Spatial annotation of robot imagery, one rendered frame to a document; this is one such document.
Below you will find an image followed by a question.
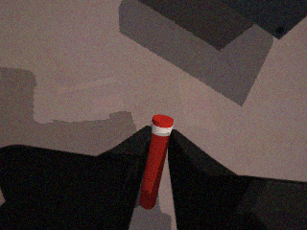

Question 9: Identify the red peg with white band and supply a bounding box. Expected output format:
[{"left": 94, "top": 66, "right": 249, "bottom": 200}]
[{"left": 139, "top": 115, "right": 174, "bottom": 210}]

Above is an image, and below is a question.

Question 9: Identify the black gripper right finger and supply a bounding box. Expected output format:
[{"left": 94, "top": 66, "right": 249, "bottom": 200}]
[{"left": 168, "top": 129, "right": 307, "bottom": 230}]

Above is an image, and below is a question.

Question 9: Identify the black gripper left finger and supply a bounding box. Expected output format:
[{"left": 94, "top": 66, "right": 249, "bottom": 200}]
[{"left": 0, "top": 126, "right": 152, "bottom": 230}]

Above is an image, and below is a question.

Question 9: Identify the dark grey panel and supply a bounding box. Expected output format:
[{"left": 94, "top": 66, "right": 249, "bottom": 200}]
[{"left": 220, "top": 0, "right": 307, "bottom": 39}]

